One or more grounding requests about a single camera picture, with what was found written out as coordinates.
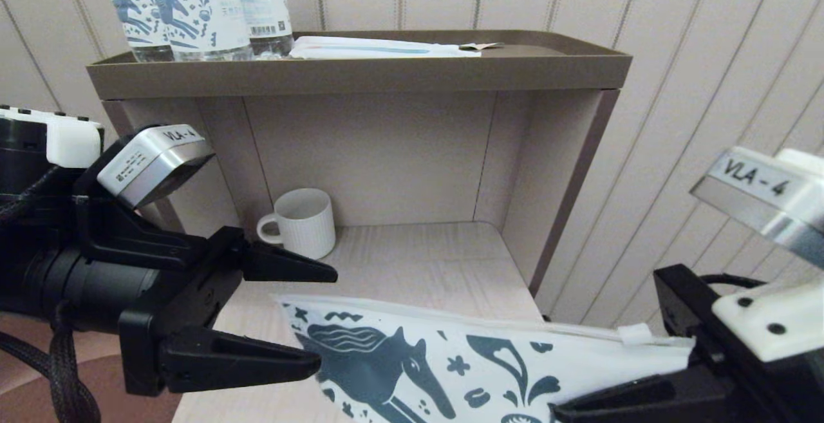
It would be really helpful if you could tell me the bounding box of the white packet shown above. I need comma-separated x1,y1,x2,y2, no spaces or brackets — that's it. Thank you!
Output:
288,36,482,59

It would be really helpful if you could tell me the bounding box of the barcode label water bottle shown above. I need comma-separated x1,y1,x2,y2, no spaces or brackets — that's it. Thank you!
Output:
230,0,294,60

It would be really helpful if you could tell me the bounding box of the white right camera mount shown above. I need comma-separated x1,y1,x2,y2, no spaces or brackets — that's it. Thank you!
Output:
711,278,824,363

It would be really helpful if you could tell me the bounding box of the pink upholstered chair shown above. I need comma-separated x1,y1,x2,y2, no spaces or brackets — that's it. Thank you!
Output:
0,310,184,423

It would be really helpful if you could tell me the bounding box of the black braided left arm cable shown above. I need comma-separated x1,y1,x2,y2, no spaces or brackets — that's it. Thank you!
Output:
0,165,102,423

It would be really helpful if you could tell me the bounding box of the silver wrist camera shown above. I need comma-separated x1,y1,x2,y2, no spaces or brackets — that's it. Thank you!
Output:
689,146,824,269
97,124,216,211

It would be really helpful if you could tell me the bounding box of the white ribbed mug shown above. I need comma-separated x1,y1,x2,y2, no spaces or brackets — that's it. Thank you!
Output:
256,188,337,260

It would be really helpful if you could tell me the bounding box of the white horse-print zipper pouch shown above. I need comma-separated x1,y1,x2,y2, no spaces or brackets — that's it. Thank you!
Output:
274,294,697,423

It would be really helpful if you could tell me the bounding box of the brown desk shelf unit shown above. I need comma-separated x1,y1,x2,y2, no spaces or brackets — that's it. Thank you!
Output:
86,30,634,298

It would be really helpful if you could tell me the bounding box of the horse label water bottle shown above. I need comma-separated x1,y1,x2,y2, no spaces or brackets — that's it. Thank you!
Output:
137,0,253,62
97,0,173,64

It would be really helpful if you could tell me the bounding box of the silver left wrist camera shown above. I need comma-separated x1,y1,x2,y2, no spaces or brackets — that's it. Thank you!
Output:
97,124,216,211

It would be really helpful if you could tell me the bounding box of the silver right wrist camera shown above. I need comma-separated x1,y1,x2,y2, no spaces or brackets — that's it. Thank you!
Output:
689,146,824,269

